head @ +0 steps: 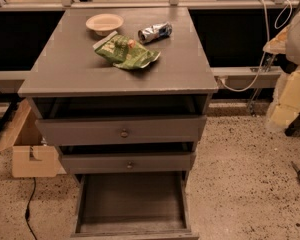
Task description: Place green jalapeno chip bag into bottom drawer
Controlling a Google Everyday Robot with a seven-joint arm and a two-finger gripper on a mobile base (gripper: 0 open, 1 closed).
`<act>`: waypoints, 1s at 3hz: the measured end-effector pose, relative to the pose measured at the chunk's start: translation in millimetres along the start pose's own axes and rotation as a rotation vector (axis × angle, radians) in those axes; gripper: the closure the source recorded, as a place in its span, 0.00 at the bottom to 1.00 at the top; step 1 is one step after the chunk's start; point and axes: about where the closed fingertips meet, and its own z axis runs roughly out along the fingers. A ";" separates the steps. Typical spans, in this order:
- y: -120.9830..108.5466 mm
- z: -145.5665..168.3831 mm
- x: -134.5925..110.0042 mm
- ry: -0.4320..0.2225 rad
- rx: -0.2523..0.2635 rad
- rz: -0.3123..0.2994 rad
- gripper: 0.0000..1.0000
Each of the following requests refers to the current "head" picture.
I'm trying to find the crushed silver blue can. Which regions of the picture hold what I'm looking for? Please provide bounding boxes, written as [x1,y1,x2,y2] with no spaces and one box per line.
[138,22,172,44]

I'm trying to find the grey top drawer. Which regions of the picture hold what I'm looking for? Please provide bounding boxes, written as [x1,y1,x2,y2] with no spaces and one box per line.
[36,116,206,146]

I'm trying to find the light wooden block stand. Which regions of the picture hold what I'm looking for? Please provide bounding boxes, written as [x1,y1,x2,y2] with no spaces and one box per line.
[0,100,65,178]

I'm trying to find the cream shallow bowl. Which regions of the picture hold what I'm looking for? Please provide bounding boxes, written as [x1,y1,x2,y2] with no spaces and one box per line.
[86,14,124,36]

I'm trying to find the white hanging cable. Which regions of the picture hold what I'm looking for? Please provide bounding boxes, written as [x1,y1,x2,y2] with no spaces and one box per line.
[218,0,294,93]

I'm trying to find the grey metal railing frame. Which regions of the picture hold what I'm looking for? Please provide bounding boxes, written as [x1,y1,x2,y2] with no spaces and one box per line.
[0,0,300,95]

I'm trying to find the black floor cable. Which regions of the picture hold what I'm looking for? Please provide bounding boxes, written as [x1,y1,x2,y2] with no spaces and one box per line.
[24,177,39,240]

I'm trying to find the grey open bottom drawer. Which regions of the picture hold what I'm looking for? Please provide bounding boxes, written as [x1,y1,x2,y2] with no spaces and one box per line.
[70,172,199,240]

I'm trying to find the green jalapeno chip bag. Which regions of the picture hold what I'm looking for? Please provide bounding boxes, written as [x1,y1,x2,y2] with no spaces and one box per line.
[93,31,161,70]

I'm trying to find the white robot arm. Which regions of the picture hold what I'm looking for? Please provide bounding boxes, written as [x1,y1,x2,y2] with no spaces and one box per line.
[263,11,300,132]

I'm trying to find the grey drawer cabinet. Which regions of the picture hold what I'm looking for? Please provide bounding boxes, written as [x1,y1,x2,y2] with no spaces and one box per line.
[17,6,220,240]

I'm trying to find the grey middle drawer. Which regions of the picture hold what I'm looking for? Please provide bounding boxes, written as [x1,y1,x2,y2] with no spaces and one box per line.
[61,152,196,174]

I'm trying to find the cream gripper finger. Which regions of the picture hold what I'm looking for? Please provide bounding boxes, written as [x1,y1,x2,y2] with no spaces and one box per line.
[263,26,289,55]
[265,66,300,132]

